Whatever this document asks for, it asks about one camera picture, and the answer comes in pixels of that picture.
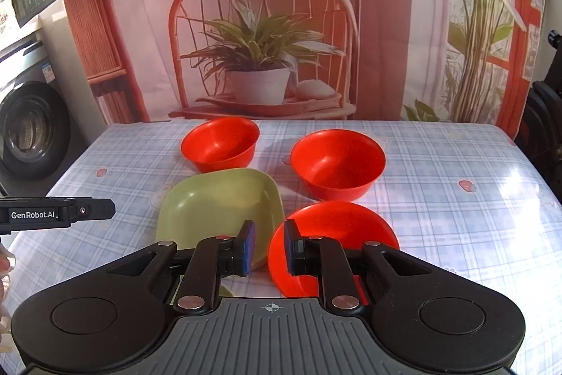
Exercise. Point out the black exercise bike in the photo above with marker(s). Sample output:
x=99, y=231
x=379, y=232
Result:
x=539, y=136

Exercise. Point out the red bowl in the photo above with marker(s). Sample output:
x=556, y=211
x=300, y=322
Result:
x=338, y=164
x=348, y=223
x=221, y=143

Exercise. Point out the green square plate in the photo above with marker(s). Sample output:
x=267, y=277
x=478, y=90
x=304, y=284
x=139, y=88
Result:
x=218, y=203

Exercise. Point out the person's left hand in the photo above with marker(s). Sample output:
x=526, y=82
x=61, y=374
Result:
x=7, y=264

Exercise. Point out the printed room backdrop cloth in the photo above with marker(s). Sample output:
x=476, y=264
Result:
x=464, y=61

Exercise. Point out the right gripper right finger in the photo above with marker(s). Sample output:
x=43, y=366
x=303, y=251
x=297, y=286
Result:
x=325, y=259

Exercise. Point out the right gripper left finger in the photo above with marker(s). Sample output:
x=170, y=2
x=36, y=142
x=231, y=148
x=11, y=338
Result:
x=205, y=266

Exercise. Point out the grey washing machine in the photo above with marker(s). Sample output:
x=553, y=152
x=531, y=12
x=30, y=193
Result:
x=40, y=139

